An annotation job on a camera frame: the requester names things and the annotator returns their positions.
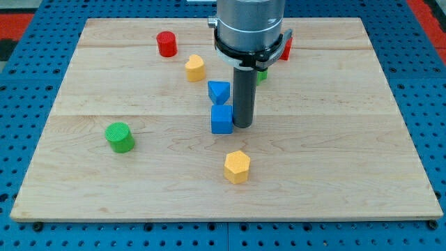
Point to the blue triangle block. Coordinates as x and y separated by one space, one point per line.
218 92

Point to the green block behind pusher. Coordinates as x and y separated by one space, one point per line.
261 75

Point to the blue cube block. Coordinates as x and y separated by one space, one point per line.
221 119

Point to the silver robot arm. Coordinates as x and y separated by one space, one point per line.
248 34

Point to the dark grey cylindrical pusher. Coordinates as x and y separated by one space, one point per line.
244 90

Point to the red cylinder block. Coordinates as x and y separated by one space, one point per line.
166 42

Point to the green cylinder block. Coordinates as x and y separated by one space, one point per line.
119 137

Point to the yellow heart block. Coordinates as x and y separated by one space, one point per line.
195 68

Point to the red block behind arm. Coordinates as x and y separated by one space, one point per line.
287 49

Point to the wooden board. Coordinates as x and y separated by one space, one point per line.
328 142

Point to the yellow hexagon block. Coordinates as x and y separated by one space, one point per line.
236 167

